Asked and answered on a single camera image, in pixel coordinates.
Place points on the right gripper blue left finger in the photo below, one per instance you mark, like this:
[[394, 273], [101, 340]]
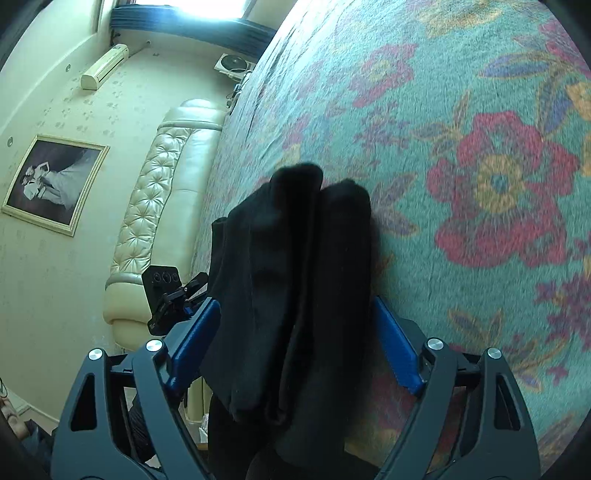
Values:
[[94, 439]]

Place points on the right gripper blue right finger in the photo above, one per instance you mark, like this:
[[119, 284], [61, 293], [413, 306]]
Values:
[[495, 439]]

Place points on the black pants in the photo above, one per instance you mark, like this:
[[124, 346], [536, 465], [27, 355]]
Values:
[[290, 269]]

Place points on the cream tufted leather headboard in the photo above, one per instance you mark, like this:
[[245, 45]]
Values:
[[161, 221]]

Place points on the framed wedding photo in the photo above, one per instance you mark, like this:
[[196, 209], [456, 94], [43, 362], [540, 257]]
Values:
[[52, 182]]

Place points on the white box fan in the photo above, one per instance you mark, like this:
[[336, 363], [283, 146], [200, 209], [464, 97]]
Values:
[[233, 66]]

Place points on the left dark blue curtain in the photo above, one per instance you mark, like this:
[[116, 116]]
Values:
[[171, 20]]

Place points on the floral bedspread bed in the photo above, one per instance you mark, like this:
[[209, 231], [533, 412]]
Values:
[[468, 122]]

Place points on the white wall air conditioner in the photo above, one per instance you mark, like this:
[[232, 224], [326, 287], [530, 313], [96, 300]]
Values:
[[102, 69]]

